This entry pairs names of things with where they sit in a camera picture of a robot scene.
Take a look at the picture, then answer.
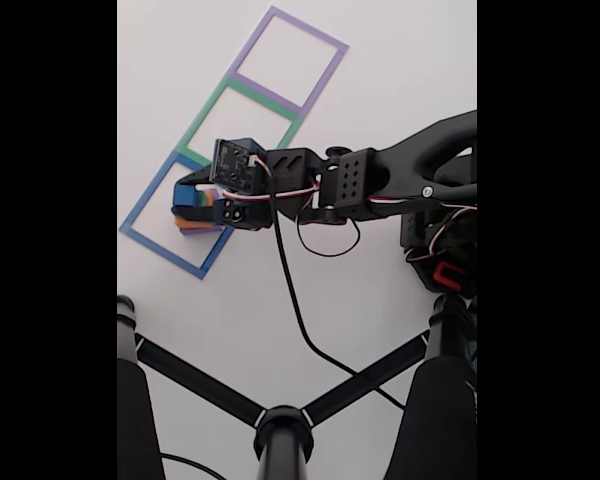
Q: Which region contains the small blue cube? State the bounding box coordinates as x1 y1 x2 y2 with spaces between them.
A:
173 183 202 209

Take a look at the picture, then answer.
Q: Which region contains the large purple block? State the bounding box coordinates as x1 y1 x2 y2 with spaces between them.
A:
177 188 226 237

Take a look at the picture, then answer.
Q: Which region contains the orange block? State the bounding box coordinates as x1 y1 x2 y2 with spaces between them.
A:
172 189 216 229

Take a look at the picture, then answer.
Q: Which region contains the black tripod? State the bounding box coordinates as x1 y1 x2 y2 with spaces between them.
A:
117 294 478 480

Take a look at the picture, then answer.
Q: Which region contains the white red gripper servo wire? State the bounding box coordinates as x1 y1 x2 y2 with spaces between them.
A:
219 159 478 209

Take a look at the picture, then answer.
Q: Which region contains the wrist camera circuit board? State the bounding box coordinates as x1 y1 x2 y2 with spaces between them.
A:
210 137 269 195

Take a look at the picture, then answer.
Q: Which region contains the blue tape square frame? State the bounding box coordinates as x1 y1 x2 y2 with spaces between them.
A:
118 152 236 281

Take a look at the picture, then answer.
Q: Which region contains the green tape square frame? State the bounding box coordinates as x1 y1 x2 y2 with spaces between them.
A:
175 74 301 169

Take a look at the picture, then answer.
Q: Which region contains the thick black camera cable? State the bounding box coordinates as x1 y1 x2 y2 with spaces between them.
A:
272 199 406 409

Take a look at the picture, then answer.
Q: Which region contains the purple tape square frame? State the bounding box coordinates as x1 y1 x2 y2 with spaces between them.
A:
228 4 350 115

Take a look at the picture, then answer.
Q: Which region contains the white red base servo wire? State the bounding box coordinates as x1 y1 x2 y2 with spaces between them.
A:
404 207 478 264

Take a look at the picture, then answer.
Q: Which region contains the thin black cable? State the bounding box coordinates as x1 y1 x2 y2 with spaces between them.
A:
160 453 226 480

